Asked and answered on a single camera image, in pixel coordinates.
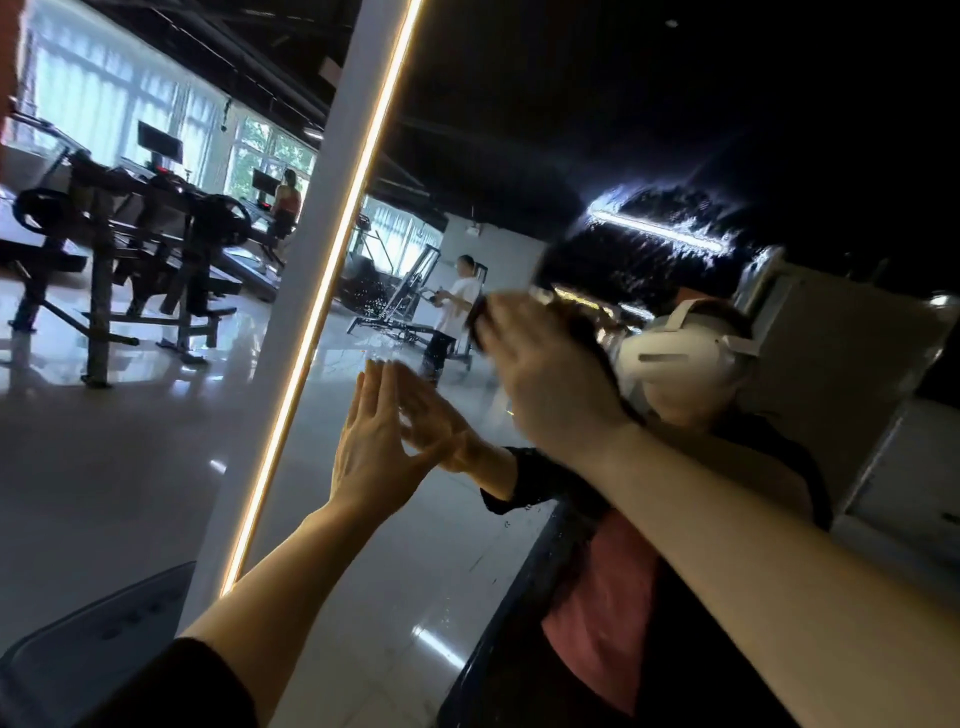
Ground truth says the person's left hand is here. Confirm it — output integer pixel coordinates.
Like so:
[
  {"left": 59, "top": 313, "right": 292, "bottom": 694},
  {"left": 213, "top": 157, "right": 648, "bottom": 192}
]
[{"left": 327, "top": 360, "right": 440, "bottom": 527}]

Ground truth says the person's right hand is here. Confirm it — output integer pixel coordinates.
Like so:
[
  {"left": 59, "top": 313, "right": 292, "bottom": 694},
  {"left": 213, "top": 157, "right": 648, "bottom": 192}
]
[{"left": 477, "top": 292, "right": 644, "bottom": 470}]

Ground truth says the dark brown cleaning cloth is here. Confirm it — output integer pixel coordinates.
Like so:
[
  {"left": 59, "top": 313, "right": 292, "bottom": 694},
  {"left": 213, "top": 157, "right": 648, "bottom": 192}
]
[{"left": 462, "top": 288, "right": 609, "bottom": 362}]

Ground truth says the large wall mirror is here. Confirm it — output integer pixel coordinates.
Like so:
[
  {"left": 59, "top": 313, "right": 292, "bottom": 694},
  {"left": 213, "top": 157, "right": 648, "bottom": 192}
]
[{"left": 177, "top": 0, "right": 960, "bottom": 728}]

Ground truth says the person's left forearm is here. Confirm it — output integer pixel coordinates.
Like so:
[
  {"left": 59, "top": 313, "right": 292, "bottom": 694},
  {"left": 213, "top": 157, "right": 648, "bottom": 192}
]
[{"left": 177, "top": 495, "right": 410, "bottom": 725}]

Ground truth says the person's right forearm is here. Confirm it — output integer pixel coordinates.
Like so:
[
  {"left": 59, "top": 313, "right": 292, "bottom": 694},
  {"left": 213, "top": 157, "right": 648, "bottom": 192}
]
[{"left": 577, "top": 420, "right": 960, "bottom": 728}]

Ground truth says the black gym weight machine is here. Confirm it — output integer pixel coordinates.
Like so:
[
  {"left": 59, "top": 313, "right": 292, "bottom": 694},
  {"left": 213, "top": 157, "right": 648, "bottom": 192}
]
[{"left": 0, "top": 97, "right": 260, "bottom": 392}]

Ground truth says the dark grey plastic bin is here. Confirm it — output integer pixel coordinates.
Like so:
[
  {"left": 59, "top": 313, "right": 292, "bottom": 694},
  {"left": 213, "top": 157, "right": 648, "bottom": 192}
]
[{"left": 0, "top": 561, "right": 197, "bottom": 728}]

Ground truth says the large bright gym window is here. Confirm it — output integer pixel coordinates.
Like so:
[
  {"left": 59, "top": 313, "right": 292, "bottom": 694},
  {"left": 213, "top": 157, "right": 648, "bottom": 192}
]
[{"left": 18, "top": 0, "right": 320, "bottom": 215}]

